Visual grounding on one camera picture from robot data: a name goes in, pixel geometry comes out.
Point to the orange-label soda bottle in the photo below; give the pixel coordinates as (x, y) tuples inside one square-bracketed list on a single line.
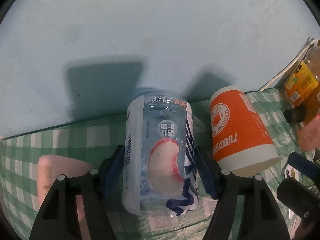
[(302, 89)]

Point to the green checkered tablecloth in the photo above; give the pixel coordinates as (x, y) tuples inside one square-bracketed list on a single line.
[(92, 142)]

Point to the pink drink bottle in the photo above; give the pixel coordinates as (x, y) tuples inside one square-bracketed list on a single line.
[(308, 136)]

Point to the pink plastic mug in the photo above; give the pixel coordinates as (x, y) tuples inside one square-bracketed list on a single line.
[(60, 203)]

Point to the clear plastic bottle cup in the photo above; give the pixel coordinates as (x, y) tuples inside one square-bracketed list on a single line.
[(159, 175)]

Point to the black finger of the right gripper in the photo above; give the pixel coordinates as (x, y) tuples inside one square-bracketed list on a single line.
[(304, 204)]

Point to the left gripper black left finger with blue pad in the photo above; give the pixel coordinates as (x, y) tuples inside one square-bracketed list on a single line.
[(96, 186)]

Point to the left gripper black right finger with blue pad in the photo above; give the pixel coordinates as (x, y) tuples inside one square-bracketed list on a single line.
[(245, 209)]

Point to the orange paper cup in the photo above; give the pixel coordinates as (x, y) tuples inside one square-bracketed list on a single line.
[(240, 140)]

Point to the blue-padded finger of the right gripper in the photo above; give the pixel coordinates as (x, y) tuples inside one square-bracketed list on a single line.
[(303, 165)]

